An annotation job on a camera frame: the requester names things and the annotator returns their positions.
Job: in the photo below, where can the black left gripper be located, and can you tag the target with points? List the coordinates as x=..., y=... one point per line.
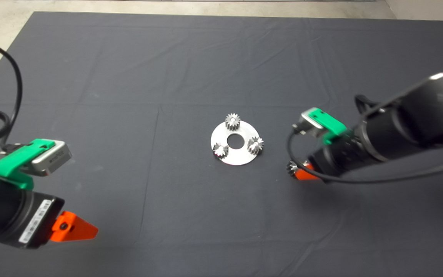
x=27, y=219

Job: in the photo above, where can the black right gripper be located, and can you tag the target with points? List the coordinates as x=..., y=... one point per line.
x=340, y=157

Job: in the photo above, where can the large steel gear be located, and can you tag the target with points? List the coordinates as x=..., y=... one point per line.
x=292, y=168

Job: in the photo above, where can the small steel gear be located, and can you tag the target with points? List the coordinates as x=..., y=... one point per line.
x=232, y=121
x=220, y=150
x=255, y=145

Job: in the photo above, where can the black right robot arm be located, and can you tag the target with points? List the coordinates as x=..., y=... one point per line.
x=417, y=115

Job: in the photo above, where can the round metal plate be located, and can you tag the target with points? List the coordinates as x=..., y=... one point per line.
x=237, y=157

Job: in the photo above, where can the dark grey table cloth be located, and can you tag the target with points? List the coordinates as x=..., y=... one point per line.
x=167, y=77

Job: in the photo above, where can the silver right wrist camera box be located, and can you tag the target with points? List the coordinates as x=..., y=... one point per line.
x=310, y=125

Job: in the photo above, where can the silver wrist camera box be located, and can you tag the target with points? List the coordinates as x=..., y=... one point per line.
x=310, y=125
x=52, y=158

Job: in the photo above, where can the green right camera mount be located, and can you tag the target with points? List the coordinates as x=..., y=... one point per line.
x=329, y=123

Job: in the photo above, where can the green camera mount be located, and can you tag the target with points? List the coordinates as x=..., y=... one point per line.
x=10, y=165
x=329, y=123

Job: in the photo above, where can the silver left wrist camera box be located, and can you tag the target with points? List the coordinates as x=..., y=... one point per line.
x=52, y=158

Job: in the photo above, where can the green left camera mount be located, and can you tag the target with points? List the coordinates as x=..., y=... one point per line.
x=10, y=165

